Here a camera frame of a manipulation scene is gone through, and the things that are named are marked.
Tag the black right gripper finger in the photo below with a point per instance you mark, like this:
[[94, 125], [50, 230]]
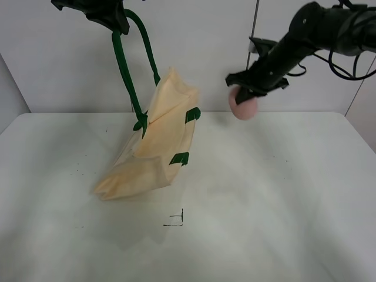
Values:
[[243, 95]]

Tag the pink peach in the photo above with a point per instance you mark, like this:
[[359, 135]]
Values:
[[244, 111]]

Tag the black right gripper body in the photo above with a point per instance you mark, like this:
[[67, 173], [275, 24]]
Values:
[[268, 71]]

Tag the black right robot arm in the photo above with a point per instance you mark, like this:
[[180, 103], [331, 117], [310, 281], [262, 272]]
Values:
[[346, 30]]

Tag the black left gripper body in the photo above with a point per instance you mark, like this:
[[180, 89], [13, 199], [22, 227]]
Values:
[[109, 13]]

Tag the cream linen bag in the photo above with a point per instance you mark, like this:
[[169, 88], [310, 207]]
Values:
[[163, 134]]

